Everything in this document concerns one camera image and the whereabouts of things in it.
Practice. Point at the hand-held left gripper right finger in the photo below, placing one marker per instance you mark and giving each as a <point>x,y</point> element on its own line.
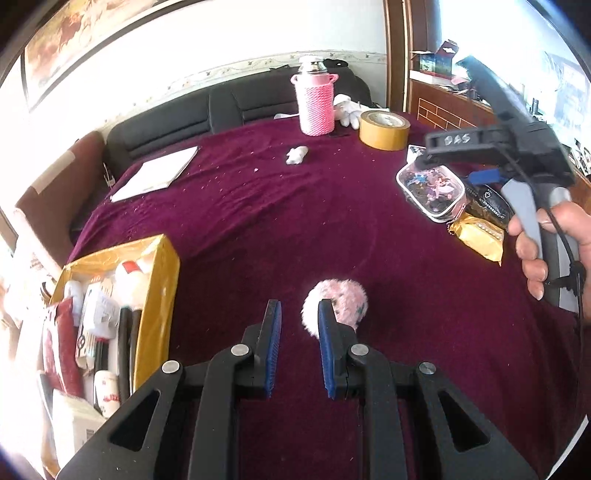
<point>327,355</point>

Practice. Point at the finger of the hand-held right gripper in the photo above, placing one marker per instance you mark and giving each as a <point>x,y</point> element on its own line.
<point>461,143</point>
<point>485,176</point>

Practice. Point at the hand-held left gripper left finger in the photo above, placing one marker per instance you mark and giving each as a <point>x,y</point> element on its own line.
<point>272,350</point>

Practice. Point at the clear printed pouch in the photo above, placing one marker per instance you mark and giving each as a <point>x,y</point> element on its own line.
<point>431,189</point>

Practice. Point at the pink fluffy pom-pom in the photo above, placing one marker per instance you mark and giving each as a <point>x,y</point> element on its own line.
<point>344,297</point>

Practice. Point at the yellow taped cardboard box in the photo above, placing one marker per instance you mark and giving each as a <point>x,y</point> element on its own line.
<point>159,295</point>

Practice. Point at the white tube orange cap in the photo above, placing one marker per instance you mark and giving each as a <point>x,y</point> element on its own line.
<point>107,394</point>

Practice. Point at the small beige cardboard carton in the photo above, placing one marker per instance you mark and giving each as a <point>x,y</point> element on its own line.
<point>76,424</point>

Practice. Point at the red plastic packet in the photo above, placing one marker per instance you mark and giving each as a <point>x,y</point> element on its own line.
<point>62,346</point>

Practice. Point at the person's right hand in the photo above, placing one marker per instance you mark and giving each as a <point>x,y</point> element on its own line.
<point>534,277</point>

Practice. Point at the black snack packet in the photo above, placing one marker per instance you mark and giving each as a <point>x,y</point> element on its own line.
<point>491,205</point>

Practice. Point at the wooden panelled cabinet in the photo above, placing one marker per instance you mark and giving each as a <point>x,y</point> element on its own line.
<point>438,110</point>

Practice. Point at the small printed card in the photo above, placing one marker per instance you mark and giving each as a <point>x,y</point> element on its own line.
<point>413,151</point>

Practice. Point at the gold snack packet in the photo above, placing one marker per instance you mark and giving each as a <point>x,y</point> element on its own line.
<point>480,237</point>

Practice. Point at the yellow tape roll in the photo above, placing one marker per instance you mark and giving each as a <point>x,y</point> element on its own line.
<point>383,136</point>

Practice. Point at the blue cardboard carton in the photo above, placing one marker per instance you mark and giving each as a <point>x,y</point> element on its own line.
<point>436,64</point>

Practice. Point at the white plush toy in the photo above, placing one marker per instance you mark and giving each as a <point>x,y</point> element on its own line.
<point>348,110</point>

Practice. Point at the flask in pink knit cover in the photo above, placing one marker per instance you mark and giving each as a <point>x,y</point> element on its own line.
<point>316,106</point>

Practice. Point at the white pill bottle red label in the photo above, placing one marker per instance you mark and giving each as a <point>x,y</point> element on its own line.
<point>131,286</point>

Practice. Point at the crumpled white tissue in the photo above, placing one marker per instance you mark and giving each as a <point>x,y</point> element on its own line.
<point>296,156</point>

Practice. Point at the white power adapter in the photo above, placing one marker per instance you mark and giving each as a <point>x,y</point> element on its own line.
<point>104,309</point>

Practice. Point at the white toothpaste carton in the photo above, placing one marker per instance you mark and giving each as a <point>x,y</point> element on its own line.
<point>87,344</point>

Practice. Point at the white paper sheet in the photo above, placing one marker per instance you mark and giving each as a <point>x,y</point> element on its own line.
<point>157,173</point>

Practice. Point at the black leather sofa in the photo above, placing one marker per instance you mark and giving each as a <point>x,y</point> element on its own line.
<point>175,120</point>

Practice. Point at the brown wooden door frame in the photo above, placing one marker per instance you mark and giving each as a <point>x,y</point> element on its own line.
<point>397,55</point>

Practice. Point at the framed wall picture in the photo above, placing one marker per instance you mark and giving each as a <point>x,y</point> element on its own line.
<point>92,41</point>

